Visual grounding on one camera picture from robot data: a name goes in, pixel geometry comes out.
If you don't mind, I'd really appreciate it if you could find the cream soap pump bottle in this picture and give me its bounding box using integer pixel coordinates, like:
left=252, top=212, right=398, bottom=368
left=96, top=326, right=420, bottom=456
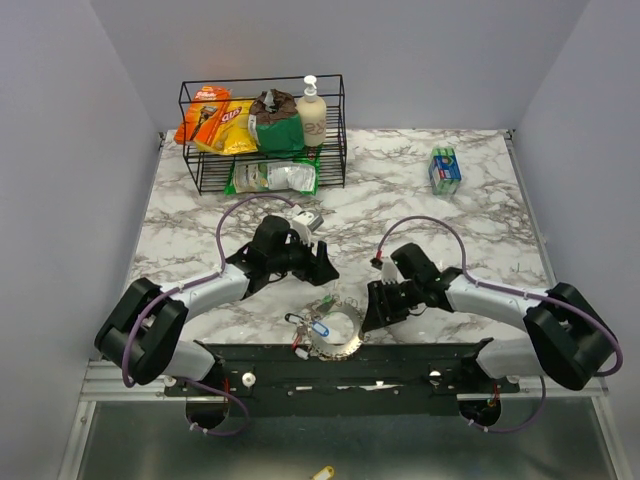
left=296, top=75, right=327, bottom=147

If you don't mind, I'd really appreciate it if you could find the yellow tag on floor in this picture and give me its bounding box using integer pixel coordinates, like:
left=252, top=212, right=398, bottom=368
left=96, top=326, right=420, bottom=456
left=310, top=465, right=335, bottom=480

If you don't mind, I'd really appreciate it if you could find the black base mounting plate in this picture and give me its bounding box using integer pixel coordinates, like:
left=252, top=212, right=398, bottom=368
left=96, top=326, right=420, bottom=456
left=159, top=337, right=546, bottom=419

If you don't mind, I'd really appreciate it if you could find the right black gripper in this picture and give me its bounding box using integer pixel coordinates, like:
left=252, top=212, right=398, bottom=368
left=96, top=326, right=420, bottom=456
left=360, top=278, right=422, bottom=332

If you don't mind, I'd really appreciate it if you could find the orange razor package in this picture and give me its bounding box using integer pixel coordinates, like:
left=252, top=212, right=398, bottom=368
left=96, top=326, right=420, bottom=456
left=174, top=85, right=232, bottom=150

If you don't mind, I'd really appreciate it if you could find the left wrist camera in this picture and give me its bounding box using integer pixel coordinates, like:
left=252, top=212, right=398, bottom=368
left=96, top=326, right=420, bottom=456
left=291, top=210, right=324, bottom=246

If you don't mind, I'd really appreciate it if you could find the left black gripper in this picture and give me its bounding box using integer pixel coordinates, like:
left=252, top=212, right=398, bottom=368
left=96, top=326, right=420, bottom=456
left=268, top=229, right=340, bottom=286

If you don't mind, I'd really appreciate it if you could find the blue green sponge pack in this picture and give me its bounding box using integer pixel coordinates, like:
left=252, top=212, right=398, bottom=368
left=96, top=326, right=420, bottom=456
left=428, top=147, right=462, bottom=195

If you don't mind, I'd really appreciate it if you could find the black wire rack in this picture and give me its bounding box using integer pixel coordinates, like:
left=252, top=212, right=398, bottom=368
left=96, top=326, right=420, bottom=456
left=174, top=74, right=347, bottom=195

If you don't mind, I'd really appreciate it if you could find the green white snack bag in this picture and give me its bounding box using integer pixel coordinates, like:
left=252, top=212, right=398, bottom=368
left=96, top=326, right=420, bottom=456
left=223, top=148, right=321, bottom=195

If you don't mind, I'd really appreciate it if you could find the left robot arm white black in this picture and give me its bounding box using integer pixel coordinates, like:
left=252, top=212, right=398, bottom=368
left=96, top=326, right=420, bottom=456
left=94, top=211, right=339, bottom=395

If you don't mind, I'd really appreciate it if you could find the green brown bag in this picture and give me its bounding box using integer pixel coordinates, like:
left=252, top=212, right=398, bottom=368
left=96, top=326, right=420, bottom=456
left=248, top=89, right=305, bottom=155

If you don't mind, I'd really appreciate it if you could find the green key tag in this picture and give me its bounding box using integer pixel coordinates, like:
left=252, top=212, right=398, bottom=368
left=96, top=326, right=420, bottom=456
left=320, top=295, right=336, bottom=308

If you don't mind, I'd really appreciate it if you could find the yellow chips bag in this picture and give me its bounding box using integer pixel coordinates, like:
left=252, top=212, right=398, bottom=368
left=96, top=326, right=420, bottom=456
left=193, top=99, right=257, bottom=156

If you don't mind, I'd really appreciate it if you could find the black key tag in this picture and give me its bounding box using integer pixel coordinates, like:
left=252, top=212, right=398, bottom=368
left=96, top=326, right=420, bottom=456
left=284, top=313, right=304, bottom=324

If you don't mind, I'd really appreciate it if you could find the blue tag loose key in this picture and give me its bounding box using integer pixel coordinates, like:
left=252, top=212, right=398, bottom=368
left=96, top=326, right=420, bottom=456
left=292, top=321, right=329, bottom=360

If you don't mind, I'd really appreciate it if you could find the aluminium rail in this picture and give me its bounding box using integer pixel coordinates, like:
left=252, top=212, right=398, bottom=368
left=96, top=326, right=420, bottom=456
left=79, top=355, right=610, bottom=402

